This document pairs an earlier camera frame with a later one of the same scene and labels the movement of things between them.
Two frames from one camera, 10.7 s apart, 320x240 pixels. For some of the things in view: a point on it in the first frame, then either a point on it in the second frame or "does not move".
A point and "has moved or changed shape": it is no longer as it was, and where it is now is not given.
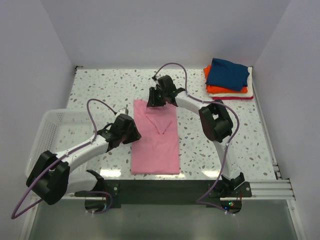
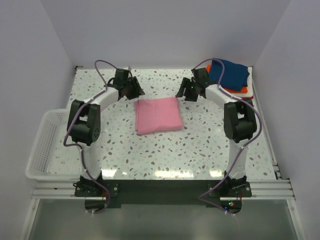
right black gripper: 152,101 to 185,83
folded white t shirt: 250,91 does not move
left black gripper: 135,135 to 137,91
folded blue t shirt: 227,74 does not move
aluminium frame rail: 266,190 does not move
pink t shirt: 156,152 has moved or changed shape
